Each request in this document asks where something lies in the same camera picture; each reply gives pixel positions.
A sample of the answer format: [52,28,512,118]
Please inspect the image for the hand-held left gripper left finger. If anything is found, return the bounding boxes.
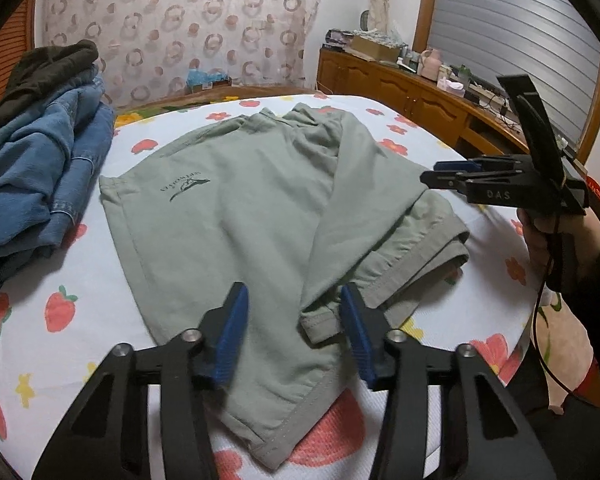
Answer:
[30,281,251,480]

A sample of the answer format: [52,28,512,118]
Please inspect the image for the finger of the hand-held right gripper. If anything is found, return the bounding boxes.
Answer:
[433,155,527,175]
[419,170,482,196]

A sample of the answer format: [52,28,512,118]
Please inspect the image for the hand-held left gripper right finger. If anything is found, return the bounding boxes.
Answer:
[339,282,556,480]

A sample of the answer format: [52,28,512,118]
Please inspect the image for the person's right forearm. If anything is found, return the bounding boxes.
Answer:
[545,240,600,411]

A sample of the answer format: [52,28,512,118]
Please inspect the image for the person's right hand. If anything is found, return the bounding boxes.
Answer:
[517,208,600,287]

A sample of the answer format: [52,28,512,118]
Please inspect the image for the pink kettle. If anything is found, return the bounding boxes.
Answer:
[420,49,442,80]

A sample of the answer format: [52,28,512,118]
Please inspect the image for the wooden cabinet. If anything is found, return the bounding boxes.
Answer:
[316,46,531,161]

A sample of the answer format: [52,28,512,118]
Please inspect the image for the cardboard box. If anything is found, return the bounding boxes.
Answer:
[352,34,403,63]

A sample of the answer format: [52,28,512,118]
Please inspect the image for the strawberry flower printed bed sheet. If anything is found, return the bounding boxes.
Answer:
[0,91,546,480]

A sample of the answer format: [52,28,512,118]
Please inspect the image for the grey window blind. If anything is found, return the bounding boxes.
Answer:
[425,0,600,146]

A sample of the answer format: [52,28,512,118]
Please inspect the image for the yellow floral blanket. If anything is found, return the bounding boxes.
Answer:
[115,87,301,126]

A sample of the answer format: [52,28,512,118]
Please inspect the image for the blue denim jeans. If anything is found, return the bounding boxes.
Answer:
[0,67,116,301]

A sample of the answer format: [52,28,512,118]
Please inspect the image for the circle patterned curtain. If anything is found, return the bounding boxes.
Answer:
[34,0,323,108]

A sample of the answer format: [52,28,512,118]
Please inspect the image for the dark olive garment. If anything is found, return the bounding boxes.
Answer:
[0,39,100,143]

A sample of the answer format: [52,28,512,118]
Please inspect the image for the wooden louvered door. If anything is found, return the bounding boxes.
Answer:
[0,0,38,126]

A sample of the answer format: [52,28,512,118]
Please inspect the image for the black cable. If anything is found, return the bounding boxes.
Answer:
[529,210,586,403]

